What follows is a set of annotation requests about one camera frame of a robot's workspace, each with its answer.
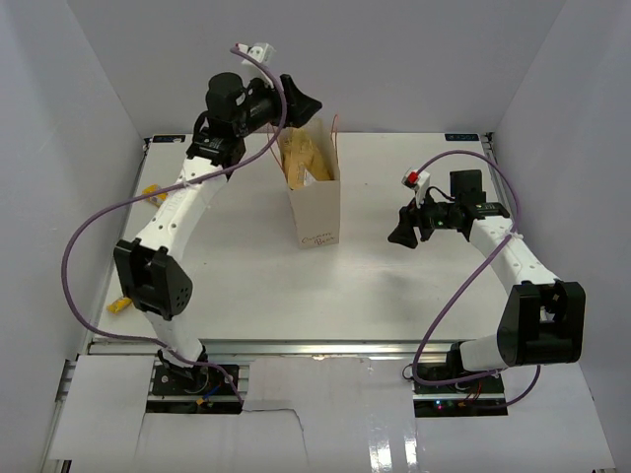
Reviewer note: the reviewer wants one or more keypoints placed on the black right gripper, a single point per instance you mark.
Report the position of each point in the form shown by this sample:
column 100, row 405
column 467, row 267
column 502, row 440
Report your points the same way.
column 409, row 219

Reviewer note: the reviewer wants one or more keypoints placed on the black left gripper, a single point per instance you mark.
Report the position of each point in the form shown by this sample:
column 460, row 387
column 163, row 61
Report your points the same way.
column 299, row 107

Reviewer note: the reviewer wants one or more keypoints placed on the large brown snack bag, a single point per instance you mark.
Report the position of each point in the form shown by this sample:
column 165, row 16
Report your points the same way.
column 302, row 161

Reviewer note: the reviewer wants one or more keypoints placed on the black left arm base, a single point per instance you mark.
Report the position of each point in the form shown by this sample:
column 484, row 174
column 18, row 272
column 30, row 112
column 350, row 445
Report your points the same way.
column 210, row 395

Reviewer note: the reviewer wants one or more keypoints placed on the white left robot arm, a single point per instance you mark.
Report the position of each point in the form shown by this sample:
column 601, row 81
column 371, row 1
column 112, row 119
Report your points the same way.
column 148, row 266

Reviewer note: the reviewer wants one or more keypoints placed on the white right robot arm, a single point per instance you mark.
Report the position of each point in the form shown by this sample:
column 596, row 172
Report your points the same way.
column 543, row 319

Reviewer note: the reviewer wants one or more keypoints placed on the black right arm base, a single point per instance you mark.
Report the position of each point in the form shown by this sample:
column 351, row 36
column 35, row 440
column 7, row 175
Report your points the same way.
column 479, row 398

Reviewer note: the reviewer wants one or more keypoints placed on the beige paper bag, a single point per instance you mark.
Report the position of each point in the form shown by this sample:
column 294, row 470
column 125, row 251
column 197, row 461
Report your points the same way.
column 316, row 208

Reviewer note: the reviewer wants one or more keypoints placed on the blue table label right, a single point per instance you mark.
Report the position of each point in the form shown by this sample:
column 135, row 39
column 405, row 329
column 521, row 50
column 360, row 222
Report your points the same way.
column 462, row 137

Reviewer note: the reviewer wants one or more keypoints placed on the blue table label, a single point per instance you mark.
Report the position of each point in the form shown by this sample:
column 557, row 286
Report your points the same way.
column 168, row 139
column 462, row 137

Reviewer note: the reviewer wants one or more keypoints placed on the blue table label left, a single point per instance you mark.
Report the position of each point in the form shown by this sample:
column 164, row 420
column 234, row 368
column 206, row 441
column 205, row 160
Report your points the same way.
column 168, row 139

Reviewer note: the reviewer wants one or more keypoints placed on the yellow snack packet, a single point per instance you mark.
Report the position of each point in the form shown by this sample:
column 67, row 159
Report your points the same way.
column 154, row 195

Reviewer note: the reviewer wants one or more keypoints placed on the yellow candy bar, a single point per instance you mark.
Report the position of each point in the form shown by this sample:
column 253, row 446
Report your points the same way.
column 119, row 305

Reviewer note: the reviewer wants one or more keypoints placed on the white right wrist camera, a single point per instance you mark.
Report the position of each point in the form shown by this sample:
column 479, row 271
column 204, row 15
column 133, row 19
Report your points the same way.
column 419, row 182

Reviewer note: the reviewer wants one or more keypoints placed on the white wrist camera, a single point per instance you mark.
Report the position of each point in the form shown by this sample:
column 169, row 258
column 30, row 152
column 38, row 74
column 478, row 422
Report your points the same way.
column 419, row 182
column 261, row 52

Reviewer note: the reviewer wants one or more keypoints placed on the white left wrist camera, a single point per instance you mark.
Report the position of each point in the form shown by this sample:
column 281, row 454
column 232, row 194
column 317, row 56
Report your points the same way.
column 261, row 52

